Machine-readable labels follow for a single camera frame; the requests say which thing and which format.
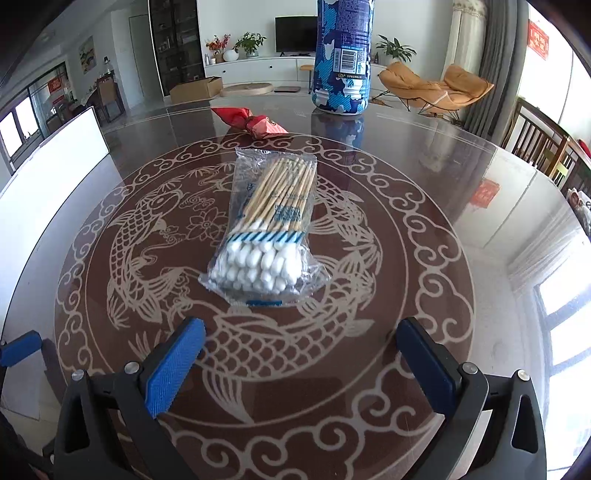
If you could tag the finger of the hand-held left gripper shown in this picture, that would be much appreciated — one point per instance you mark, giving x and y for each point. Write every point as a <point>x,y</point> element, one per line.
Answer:
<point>21,348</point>

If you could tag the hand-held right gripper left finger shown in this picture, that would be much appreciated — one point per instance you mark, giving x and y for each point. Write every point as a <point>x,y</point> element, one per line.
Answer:
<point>178,364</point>

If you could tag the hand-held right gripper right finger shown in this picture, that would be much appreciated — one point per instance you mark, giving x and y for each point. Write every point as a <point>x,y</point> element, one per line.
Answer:
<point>425,364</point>

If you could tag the clear cotton swab pack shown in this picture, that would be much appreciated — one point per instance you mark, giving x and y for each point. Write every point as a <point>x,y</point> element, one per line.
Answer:
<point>272,221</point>

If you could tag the brown fish-patterned glass desktop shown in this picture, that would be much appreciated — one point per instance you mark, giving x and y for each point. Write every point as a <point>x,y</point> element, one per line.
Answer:
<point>415,230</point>

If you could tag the person's black clothing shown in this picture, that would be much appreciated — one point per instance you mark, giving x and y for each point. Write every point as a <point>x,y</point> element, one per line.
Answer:
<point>18,447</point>

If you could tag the red wrapped candy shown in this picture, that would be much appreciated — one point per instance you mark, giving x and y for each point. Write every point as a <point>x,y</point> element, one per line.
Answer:
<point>258,124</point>

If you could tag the brown wooden chair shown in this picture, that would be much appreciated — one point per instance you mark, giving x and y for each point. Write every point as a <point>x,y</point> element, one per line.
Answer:
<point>545,138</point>

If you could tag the red door decoration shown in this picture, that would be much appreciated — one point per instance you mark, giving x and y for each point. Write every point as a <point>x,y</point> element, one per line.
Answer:
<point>55,85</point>

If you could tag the orange lounge chair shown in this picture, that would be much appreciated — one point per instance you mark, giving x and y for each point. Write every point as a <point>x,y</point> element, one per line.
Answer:
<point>434,90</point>

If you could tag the cardboard box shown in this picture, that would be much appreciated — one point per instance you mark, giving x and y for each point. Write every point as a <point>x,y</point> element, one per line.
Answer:
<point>196,90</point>

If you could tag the round beige floor cushion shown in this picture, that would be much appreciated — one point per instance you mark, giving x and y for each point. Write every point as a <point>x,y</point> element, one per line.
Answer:
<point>247,89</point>

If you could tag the white television cabinet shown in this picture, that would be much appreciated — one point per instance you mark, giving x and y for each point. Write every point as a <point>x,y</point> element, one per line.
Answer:
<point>263,69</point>

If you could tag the white round vase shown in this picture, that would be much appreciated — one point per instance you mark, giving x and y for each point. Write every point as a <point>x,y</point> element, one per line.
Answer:
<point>231,55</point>

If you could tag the grey curtain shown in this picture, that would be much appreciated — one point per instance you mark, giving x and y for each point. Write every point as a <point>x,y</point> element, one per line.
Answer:
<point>501,60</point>

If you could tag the broad-leaf green potted plant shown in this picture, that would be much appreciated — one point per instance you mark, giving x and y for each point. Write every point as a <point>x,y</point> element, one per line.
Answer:
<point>395,48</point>

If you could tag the dark glass display cabinet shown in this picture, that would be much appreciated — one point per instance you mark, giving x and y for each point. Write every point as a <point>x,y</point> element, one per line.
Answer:
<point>178,46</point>

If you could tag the red flower arrangement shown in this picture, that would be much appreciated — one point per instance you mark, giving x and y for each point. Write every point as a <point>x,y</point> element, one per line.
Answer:
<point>218,48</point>

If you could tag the blue camouflage bottle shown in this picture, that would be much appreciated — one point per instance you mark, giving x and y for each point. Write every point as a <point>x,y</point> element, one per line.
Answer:
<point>341,55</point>

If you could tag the bushy green potted plant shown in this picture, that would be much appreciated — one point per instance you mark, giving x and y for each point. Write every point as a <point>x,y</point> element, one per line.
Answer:
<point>249,44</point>

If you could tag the cream curtain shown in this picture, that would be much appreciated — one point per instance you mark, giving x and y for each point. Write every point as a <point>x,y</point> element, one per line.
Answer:
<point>468,32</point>

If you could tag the black flat television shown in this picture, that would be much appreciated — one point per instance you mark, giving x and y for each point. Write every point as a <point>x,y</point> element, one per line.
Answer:
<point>295,34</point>

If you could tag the framed wall painting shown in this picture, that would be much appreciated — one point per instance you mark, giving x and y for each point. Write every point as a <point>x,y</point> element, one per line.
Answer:
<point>87,53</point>

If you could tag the red wall hanging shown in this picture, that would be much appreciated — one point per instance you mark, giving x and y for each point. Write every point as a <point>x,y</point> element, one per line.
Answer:
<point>538,39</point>

